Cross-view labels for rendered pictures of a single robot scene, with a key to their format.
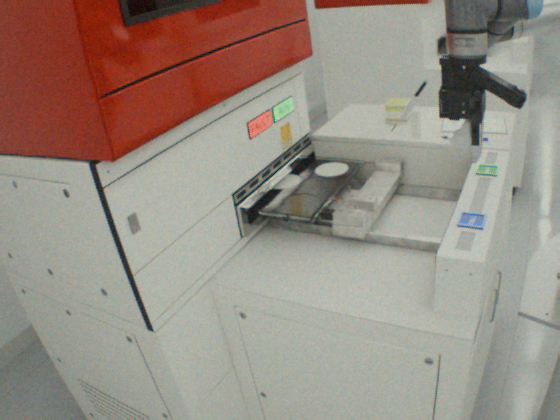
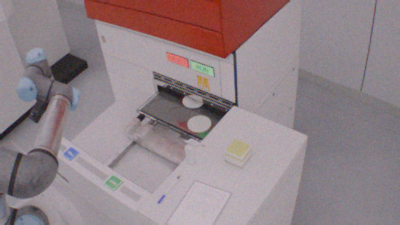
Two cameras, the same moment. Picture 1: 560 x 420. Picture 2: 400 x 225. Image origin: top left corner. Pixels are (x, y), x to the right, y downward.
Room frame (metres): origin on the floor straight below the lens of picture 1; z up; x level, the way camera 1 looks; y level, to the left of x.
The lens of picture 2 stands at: (1.46, -1.38, 2.08)
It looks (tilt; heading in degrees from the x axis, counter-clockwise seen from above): 43 degrees down; 97
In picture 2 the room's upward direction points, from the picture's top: 7 degrees counter-clockwise
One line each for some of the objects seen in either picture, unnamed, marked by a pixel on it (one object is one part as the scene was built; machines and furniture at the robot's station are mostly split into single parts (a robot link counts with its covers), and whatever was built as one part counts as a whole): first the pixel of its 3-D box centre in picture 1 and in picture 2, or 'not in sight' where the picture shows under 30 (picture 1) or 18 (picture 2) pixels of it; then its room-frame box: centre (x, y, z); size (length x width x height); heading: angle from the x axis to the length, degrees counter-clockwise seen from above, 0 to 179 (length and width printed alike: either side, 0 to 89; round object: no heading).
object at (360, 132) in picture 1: (419, 142); (229, 184); (1.44, -0.49, 0.89); 0.62 x 0.35 x 0.14; 57
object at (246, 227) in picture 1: (281, 185); (191, 100); (1.27, -0.01, 0.89); 0.44 x 0.02 x 0.10; 147
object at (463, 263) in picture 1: (479, 219); (96, 179); (0.91, -0.46, 0.89); 0.55 x 0.09 x 0.14; 147
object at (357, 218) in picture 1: (350, 216); (131, 126); (1.02, -0.17, 0.89); 0.08 x 0.03 x 0.03; 57
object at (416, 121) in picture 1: (410, 115); (192, 147); (1.31, -0.42, 1.03); 0.06 x 0.04 x 0.13; 57
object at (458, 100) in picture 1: (464, 86); not in sight; (0.81, -0.37, 1.25); 0.09 x 0.08 x 0.12; 57
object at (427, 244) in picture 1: (356, 233); (137, 137); (1.04, -0.18, 0.84); 0.50 x 0.02 x 0.03; 57
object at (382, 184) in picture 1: (372, 198); (160, 144); (1.15, -0.25, 0.87); 0.36 x 0.08 x 0.03; 147
